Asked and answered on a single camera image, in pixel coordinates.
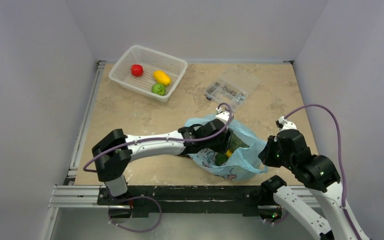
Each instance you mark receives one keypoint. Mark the dark green fake avocado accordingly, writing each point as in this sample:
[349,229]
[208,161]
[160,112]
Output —
[220,159]

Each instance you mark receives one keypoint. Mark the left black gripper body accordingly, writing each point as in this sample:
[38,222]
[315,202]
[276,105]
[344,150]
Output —
[220,144]

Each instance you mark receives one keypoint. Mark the aluminium frame rail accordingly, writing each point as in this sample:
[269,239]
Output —
[73,194]

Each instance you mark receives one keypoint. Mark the white perforated plastic basket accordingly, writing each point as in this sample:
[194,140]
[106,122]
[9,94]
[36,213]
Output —
[151,61]

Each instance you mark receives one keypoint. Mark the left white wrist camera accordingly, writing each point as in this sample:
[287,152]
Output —
[224,115]

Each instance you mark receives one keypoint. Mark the light blue plastic bag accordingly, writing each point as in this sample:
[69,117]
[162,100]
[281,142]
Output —
[244,163]

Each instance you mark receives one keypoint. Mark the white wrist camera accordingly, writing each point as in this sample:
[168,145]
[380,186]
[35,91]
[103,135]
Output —
[224,115]
[283,124]

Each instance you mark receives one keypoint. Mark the yellow fake fruit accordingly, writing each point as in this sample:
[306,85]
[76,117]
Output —
[162,78]

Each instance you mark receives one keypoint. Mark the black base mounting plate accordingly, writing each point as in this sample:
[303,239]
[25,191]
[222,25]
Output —
[142,200]

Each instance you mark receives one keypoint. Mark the green fake fruit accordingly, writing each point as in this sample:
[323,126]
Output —
[158,89]

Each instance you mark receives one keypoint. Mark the red fake fruit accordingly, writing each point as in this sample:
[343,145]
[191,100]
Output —
[136,70]

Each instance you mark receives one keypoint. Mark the clear plastic screw organizer box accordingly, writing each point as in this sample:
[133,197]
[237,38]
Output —
[233,86]

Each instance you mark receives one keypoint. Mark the yellow fake banana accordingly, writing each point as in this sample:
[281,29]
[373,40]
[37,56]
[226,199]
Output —
[229,153]

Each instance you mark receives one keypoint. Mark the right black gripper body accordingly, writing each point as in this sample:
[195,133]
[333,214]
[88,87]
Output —
[268,151]

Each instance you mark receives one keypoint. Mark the dark green fake melon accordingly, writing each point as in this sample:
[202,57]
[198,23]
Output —
[236,142]

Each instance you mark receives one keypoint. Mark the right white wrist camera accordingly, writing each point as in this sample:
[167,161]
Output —
[283,124]

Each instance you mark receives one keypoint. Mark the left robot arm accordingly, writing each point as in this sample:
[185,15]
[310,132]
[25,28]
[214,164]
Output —
[116,150]

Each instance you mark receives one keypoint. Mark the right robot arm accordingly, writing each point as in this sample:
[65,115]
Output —
[317,173]

